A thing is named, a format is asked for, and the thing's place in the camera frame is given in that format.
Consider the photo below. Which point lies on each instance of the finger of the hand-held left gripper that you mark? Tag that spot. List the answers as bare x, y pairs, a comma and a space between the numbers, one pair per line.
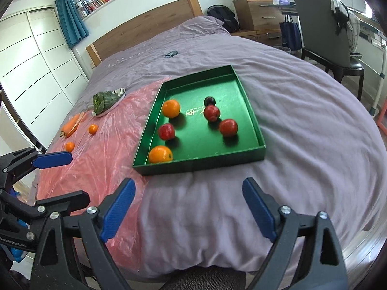
54, 159
69, 201

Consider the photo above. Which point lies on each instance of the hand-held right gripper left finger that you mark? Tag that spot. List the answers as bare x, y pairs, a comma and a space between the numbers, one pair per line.
118, 208

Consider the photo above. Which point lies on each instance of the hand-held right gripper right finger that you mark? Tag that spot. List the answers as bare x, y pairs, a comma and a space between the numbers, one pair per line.
260, 208

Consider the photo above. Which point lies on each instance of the orange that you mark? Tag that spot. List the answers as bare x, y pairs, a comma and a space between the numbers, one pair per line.
160, 154
69, 147
171, 108
93, 129

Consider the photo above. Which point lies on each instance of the red apple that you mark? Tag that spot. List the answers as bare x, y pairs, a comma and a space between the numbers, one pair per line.
211, 113
228, 127
166, 131

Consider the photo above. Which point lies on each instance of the green cardboard tray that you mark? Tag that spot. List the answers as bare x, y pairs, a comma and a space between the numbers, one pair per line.
196, 139

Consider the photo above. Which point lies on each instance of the dark purple plum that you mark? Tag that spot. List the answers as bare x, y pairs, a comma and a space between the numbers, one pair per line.
209, 100

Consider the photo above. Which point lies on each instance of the carrot on small plate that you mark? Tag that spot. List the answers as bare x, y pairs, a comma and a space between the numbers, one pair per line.
81, 117

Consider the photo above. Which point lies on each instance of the pink plastic sheet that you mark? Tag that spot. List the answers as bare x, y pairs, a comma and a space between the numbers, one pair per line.
121, 133

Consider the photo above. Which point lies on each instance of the bok choy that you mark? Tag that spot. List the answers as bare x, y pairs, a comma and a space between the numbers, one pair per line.
104, 101

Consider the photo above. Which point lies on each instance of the grey herringbone fabric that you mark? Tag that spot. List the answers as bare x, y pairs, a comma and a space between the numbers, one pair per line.
205, 281

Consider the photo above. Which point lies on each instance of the white wardrobe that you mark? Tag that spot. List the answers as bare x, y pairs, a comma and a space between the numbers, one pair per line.
39, 66

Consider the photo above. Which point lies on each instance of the oval silver plate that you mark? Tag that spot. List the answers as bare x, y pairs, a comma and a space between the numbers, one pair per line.
121, 91

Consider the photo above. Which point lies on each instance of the teal curtain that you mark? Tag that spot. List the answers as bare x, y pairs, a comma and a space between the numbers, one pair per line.
71, 18

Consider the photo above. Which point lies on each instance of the small black item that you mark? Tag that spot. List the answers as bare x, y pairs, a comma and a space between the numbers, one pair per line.
171, 54

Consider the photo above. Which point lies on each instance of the wooden headboard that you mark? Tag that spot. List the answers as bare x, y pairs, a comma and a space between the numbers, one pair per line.
145, 27

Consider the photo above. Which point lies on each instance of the dark blue tote bag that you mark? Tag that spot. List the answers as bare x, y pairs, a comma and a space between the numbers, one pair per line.
291, 34

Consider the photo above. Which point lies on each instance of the grey chair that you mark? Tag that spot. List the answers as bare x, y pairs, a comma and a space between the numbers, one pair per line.
317, 27

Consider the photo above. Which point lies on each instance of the wooden nightstand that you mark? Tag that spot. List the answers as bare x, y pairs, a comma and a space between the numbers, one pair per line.
257, 15

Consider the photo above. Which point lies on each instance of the black backpack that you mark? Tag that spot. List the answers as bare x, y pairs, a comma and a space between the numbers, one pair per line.
223, 16

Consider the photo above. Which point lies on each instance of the clothes on chair back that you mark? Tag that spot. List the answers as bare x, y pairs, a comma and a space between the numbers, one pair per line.
344, 21

